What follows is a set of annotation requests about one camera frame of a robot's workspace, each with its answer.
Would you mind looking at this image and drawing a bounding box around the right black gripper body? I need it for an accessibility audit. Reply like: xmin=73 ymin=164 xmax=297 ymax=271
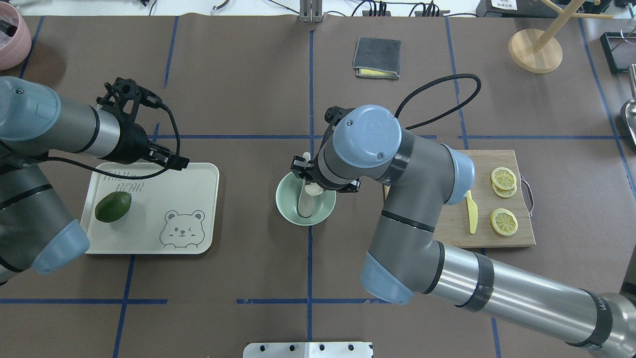
xmin=290 ymin=156 xmax=361 ymax=193

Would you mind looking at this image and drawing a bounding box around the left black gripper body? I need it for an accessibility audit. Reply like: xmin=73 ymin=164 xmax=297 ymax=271
xmin=119 ymin=123 xmax=189 ymax=171

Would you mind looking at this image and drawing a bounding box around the beige plastic spoon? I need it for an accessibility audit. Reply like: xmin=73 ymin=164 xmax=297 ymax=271
xmin=297 ymin=179 xmax=314 ymax=218

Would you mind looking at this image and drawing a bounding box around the white steamed bun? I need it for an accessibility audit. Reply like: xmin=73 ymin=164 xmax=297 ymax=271
xmin=304 ymin=182 xmax=324 ymax=196

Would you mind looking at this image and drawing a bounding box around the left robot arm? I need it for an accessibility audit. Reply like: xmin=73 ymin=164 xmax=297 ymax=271
xmin=0 ymin=76 xmax=189 ymax=285

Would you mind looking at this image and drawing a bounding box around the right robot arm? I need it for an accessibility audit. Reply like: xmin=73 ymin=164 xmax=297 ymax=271
xmin=291 ymin=105 xmax=635 ymax=358

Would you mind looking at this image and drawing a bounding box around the light green bowl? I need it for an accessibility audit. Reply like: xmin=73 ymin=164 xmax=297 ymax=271
xmin=276 ymin=172 xmax=336 ymax=226

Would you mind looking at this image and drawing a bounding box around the pink bowl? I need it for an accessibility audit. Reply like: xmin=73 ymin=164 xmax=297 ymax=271
xmin=0 ymin=1 xmax=32 ymax=71

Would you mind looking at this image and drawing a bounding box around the green avocado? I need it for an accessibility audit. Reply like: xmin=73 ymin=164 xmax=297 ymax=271
xmin=94 ymin=192 xmax=132 ymax=223

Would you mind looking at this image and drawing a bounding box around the beige bear serving tray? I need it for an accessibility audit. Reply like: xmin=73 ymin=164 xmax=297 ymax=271
xmin=81 ymin=163 xmax=220 ymax=255

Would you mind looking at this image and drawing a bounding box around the grey folded cloth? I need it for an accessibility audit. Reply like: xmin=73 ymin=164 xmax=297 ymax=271
xmin=352 ymin=37 xmax=401 ymax=80

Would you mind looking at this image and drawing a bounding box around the wooden cutting board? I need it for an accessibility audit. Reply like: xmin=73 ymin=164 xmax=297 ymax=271
xmin=396 ymin=150 xmax=536 ymax=249

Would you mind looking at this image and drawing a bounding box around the yellow plastic knife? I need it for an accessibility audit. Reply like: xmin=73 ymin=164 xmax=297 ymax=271
xmin=465 ymin=190 xmax=479 ymax=234

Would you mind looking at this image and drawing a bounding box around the upper lemon slice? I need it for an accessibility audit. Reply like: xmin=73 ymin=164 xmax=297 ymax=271
xmin=490 ymin=166 xmax=517 ymax=190

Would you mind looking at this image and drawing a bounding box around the lower stacked lemon slice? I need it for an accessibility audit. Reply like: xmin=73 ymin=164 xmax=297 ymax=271
xmin=491 ymin=183 xmax=517 ymax=198

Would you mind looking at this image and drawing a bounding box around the single lemon slice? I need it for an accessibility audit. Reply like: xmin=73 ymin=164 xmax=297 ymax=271
xmin=490 ymin=208 xmax=518 ymax=236

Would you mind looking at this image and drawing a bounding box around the wooden mug tree stand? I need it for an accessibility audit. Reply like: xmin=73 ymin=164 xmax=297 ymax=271
xmin=507 ymin=0 xmax=614 ymax=74

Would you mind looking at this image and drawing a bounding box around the metal scoop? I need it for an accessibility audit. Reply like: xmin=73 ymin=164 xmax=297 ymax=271
xmin=619 ymin=64 xmax=636 ymax=147

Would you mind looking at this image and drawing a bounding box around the black glass rack tray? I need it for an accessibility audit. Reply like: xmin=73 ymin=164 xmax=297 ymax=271
xmin=599 ymin=32 xmax=636 ymax=74

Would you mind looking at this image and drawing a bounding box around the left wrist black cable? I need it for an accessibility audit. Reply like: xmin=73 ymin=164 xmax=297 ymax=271
xmin=30 ymin=94 xmax=182 ymax=180

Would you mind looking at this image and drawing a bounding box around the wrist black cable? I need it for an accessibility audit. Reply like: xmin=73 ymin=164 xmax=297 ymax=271
xmin=30 ymin=94 xmax=182 ymax=180
xmin=394 ymin=74 xmax=482 ymax=131

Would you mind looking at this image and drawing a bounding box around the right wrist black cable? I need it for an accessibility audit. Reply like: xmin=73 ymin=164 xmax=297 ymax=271
xmin=394 ymin=74 xmax=482 ymax=131

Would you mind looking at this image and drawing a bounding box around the aluminium frame post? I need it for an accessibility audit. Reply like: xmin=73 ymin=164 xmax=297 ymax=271
xmin=298 ymin=0 xmax=324 ymax=23

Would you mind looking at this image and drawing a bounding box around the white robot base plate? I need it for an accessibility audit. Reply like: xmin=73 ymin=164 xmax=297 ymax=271
xmin=242 ymin=342 xmax=375 ymax=358

